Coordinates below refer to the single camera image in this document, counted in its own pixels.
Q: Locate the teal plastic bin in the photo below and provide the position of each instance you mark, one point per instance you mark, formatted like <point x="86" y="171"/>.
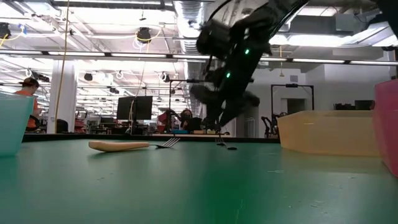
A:
<point x="12" y="130"/>

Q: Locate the pink plastic bin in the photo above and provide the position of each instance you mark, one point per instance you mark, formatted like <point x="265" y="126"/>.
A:
<point x="387" y="130"/>

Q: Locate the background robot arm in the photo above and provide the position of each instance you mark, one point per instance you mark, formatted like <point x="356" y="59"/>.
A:
<point x="267" y="124"/>
<point x="169" y="116"/>

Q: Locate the orange plastic bin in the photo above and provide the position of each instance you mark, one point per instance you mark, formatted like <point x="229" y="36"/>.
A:
<point x="329" y="133"/>

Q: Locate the long light bar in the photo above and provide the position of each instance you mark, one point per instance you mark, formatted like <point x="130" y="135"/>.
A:
<point x="77" y="53"/>

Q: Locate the green table mat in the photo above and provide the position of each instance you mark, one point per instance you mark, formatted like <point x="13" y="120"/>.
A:
<point x="186" y="186"/>

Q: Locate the silver ventilation duct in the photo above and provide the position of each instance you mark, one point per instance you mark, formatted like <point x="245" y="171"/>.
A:
<point x="189" y="18"/>

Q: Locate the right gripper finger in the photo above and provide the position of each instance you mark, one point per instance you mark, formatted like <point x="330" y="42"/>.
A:
<point x="213" y="105"/>
<point x="241" y="104"/>

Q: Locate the round ceiling device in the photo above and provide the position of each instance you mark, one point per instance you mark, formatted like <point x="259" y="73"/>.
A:
<point x="144" y="34"/>

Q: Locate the black monitor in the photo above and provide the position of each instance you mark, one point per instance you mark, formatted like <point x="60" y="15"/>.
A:
<point x="140" y="107"/>

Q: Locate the black rig frame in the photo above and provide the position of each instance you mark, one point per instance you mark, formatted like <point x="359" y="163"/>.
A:
<point x="180" y="81"/>
<point x="292" y="85"/>

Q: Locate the red chair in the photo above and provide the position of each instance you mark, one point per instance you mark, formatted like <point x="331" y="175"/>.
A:
<point x="80" y="123"/>

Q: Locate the person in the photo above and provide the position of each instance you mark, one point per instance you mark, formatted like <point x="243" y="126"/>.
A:
<point x="29" y="87"/>
<point x="186" y="119"/>

